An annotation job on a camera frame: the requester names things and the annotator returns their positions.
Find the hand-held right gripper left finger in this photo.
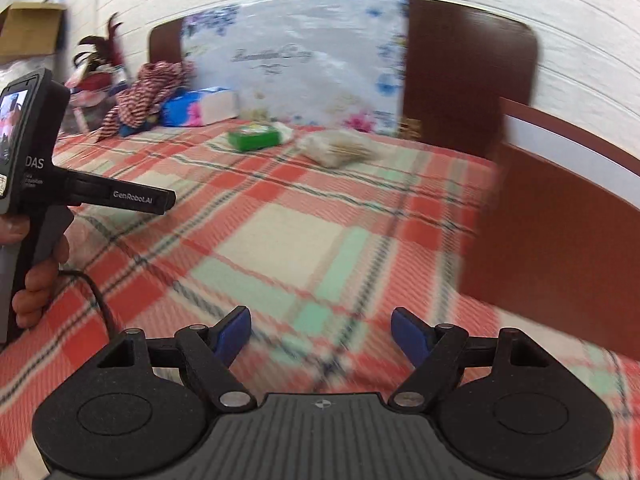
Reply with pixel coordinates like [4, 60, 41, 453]
[97, 306, 257, 413]

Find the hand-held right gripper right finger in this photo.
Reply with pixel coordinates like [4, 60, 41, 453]
[387, 306, 546, 409]

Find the person's left hand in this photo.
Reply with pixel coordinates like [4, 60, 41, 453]
[0, 216, 71, 329]

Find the clear basket of odds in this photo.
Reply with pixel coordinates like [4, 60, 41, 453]
[65, 65, 131, 136]

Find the dark blue plush toy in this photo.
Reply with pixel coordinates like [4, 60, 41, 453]
[118, 116, 161, 137]

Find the plaid blanket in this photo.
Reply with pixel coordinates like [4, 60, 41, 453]
[0, 120, 640, 461]

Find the cardboard box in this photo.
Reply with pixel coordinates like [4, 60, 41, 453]
[0, 2, 68, 63]

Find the dark red feather decoration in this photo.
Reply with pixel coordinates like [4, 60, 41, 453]
[77, 12, 126, 71]

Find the red checkered cloth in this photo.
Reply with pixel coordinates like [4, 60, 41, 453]
[95, 60, 196, 141]

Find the red-brown wooden board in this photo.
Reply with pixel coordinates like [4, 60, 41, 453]
[459, 96, 640, 361]

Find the blue tissue pack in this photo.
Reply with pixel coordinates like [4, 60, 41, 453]
[160, 87, 240, 128]

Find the green box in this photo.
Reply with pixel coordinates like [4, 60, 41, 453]
[227, 122, 282, 153]

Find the plastic bag of cotton swabs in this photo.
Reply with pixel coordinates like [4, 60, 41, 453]
[297, 129, 383, 168]

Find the floral pillow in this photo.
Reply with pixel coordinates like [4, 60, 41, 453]
[181, 0, 408, 136]

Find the brown wooden headboard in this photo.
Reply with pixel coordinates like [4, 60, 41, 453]
[148, 0, 541, 158]

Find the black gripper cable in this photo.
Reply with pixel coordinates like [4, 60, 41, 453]
[57, 269, 123, 338]

